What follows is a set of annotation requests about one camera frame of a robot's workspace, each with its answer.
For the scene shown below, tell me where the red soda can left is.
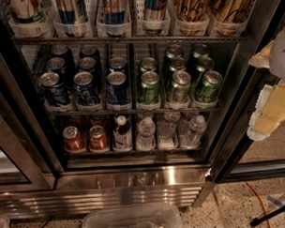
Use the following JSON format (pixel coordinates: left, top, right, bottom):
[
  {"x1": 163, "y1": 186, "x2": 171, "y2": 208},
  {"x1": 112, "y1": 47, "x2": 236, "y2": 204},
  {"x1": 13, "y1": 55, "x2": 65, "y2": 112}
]
[{"x1": 62, "y1": 126, "x2": 85, "y2": 152}]

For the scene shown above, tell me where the stainless steel fridge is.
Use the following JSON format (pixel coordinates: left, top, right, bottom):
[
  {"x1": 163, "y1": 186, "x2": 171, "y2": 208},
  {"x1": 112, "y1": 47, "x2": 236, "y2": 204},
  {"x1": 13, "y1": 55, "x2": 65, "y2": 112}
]
[{"x1": 0, "y1": 0, "x2": 285, "y2": 219}]

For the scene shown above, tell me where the red bull can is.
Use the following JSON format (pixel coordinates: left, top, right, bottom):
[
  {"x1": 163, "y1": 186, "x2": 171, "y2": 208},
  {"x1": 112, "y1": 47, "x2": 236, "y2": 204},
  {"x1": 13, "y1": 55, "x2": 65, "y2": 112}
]
[
  {"x1": 143, "y1": 0, "x2": 168, "y2": 21},
  {"x1": 102, "y1": 0, "x2": 126, "y2": 25},
  {"x1": 55, "y1": 0, "x2": 88, "y2": 24}
]

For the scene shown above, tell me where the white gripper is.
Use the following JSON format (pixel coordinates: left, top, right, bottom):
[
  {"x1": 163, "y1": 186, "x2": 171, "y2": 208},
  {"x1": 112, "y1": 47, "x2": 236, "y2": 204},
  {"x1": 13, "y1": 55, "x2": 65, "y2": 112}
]
[{"x1": 247, "y1": 27, "x2": 285, "y2": 142}]

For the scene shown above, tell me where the green can front middle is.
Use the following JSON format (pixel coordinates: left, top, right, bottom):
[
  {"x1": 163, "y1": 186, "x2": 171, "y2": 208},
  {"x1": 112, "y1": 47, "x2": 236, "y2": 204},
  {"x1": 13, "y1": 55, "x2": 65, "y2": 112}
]
[{"x1": 167, "y1": 70, "x2": 191, "y2": 104}]

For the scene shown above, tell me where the orange cable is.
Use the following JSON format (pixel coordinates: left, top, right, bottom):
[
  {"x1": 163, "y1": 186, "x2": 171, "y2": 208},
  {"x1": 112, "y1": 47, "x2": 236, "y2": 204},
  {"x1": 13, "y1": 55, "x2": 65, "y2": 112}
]
[{"x1": 243, "y1": 180, "x2": 279, "y2": 228}]

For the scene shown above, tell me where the black stand leg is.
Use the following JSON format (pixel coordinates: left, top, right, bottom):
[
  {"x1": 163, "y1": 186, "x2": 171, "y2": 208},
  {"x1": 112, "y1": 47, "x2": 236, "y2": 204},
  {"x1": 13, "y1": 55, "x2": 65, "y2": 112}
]
[{"x1": 250, "y1": 206, "x2": 285, "y2": 228}]

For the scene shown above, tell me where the blue pepsi can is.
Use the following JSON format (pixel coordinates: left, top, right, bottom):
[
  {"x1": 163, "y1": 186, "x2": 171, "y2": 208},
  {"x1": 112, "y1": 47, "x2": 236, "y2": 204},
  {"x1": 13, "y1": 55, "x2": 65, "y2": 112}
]
[
  {"x1": 39, "y1": 72, "x2": 70, "y2": 106},
  {"x1": 106, "y1": 71, "x2": 129, "y2": 105},
  {"x1": 73, "y1": 71, "x2": 100, "y2": 106}
]

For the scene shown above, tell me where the blue pepsi can front left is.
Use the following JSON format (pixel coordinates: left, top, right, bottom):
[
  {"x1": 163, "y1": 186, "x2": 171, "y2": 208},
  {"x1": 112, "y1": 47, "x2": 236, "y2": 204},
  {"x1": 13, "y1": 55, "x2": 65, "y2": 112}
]
[{"x1": 39, "y1": 72, "x2": 70, "y2": 106}]

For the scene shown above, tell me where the middle wire shelf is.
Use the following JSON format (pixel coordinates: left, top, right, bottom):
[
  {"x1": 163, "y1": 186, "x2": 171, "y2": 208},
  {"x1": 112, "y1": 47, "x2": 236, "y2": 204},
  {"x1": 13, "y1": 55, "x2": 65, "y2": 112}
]
[{"x1": 47, "y1": 107, "x2": 220, "y2": 116}]

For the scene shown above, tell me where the green can front left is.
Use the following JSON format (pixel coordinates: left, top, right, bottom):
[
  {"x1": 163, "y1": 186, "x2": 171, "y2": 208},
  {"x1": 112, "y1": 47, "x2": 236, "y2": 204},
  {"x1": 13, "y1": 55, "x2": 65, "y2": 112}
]
[{"x1": 138, "y1": 71, "x2": 159, "y2": 105}]

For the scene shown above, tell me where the gold can left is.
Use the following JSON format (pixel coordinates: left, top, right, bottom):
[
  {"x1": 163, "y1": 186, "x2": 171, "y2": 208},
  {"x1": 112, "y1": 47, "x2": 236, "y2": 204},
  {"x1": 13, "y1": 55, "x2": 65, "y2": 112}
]
[{"x1": 172, "y1": 0, "x2": 208, "y2": 23}]

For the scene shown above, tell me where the white patterned tall can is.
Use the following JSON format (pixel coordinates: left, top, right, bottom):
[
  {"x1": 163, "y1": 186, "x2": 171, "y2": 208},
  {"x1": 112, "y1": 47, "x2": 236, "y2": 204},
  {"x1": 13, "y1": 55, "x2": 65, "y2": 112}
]
[{"x1": 5, "y1": 0, "x2": 45, "y2": 23}]

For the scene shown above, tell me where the clear plastic bin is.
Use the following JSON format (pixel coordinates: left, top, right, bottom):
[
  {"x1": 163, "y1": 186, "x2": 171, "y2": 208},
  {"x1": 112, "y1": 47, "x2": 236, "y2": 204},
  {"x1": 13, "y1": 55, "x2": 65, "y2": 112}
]
[{"x1": 82, "y1": 204, "x2": 183, "y2": 228}]

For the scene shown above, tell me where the red soda can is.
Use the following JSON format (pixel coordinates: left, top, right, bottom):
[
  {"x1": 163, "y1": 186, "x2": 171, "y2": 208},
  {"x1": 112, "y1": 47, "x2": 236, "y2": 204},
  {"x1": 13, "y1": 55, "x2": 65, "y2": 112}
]
[
  {"x1": 88, "y1": 126, "x2": 109, "y2": 151},
  {"x1": 62, "y1": 126, "x2": 85, "y2": 152}
]

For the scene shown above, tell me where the clear water bottle right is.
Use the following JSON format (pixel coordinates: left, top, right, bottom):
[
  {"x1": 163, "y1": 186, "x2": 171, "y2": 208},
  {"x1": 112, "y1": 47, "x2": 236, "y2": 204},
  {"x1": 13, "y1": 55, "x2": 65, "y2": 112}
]
[{"x1": 186, "y1": 115, "x2": 207, "y2": 147}]

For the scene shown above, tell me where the top wire shelf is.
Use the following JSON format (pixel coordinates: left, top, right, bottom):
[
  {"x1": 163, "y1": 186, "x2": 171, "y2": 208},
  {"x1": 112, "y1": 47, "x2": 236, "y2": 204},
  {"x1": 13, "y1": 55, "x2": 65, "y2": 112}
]
[{"x1": 12, "y1": 36, "x2": 247, "y2": 45}]

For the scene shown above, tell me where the gold can right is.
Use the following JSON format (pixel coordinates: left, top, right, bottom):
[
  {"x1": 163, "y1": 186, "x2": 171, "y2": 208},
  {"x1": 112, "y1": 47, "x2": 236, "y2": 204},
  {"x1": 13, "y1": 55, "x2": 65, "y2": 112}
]
[{"x1": 209, "y1": 0, "x2": 251, "y2": 23}]

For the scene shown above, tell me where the blue pepsi can front middle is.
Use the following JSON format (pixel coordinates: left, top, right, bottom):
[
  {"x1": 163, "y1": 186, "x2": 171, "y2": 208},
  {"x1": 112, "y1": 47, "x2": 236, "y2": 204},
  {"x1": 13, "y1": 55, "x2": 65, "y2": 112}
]
[{"x1": 73, "y1": 71, "x2": 100, "y2": 106}]

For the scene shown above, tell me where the wire shelf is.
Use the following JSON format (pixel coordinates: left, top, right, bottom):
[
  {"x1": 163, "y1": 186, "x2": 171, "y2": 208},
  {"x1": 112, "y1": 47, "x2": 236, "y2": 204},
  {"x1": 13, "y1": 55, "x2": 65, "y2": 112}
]
[
  {"x1": 12, "y1": 36, "x2": 247, "y2": 45},
  {"x1": 47, "y1": 107, "x2": 220, "y2": 116}
]

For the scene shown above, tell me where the clear water bottle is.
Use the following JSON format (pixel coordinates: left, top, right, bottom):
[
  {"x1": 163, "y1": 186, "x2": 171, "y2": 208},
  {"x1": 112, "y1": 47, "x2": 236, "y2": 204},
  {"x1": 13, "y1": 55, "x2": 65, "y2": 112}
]
[
  {"x1": 136, "y1": 117, "x2": 156, "y2": 151},
  {"x1": 186, "y1": 115, "x2": 207, "y2": 147}
]

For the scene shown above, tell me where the blue pepsi can front right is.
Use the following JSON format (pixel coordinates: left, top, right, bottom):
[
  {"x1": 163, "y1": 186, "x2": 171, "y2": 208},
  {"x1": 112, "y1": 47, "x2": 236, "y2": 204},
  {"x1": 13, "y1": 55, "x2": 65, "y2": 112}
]
[{"x1": 106, "y1": 71, "x2": 129, "y2": 105}]

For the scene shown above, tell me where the green can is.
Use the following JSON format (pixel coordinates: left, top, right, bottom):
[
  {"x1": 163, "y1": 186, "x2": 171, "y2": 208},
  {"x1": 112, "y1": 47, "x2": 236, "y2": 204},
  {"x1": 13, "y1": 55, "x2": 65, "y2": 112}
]
[
  {"x1": 138, "y1": 71, "x2": 159, "y2": 105},
  {"x1": 167, "y1": 70, "x2": 191, "y2": 104},
  {"x1": 195, "y1": 70, "x2": 222, "y2": 104}
]

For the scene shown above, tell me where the red soda can right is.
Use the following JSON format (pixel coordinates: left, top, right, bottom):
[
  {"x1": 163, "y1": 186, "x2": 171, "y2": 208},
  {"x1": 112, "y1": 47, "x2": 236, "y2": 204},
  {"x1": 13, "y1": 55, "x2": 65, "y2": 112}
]
[{"x1": 88, "y1": 126, "x2": 109, "y2": 151}]

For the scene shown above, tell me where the clear water bottle left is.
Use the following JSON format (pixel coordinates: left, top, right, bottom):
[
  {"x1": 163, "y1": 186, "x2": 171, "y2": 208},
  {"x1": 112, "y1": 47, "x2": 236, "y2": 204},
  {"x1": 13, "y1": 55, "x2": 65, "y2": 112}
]
[{"x1": 136, "y1": 117, "x2": 156, "y2": 151}]

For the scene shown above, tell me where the dark juice bottle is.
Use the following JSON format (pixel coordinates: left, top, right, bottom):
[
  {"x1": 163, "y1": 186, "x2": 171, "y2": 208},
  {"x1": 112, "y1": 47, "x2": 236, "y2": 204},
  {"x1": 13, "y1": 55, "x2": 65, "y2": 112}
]
[{"x1": 112, "y1": 115, "x2": 132, "y2": 151}]

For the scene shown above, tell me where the gold can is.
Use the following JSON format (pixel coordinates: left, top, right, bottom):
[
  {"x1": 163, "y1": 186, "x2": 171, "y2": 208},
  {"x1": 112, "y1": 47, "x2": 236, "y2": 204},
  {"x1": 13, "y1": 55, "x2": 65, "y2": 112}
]
[
  {"x1": 209, "y1": 0, "x2": 251, "y2": 23},
  {"x1": 172, "y1": 0, "x2": 208, "y2": 23}
]

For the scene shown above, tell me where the green can front right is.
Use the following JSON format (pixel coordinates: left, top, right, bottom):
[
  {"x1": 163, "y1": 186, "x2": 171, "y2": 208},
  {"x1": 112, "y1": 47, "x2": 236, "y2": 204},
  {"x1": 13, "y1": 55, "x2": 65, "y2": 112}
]
[{"x1": 195, "y1": 70, "x2": 222, "y2": 104}]

